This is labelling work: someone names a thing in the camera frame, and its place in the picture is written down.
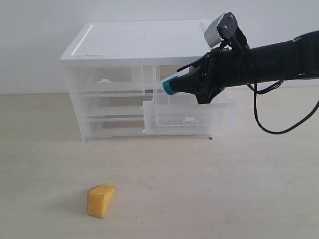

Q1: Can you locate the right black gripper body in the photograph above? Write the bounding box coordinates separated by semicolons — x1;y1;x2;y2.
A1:
196;48;249;104

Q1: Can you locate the blue white pill bottle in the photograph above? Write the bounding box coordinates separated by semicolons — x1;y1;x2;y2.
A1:
161;66;195;95

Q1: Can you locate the yellow cheese wedge block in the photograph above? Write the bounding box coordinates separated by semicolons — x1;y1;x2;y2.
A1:
87;184;116;219

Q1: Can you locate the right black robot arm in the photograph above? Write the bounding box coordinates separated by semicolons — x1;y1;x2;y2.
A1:
162;31;319;104

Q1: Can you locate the bottom wide clear drawer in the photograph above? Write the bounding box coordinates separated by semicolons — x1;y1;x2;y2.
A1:
84;118;145;140

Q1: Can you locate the wide clear drawer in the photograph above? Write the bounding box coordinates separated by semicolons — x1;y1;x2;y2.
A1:
84;118;145;140
81;94;153;117

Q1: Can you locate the white plastic drawer cabinet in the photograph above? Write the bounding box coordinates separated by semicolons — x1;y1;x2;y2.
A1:
59;20;226;143

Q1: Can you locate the middle wide clear drawer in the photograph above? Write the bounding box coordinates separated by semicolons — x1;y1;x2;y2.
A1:
81;94;153;117

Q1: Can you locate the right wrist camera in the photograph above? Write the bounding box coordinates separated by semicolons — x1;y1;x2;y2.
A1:
204;12;238;48

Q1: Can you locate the right black cable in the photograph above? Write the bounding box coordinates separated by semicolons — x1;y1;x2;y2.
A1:
246;79;319;135

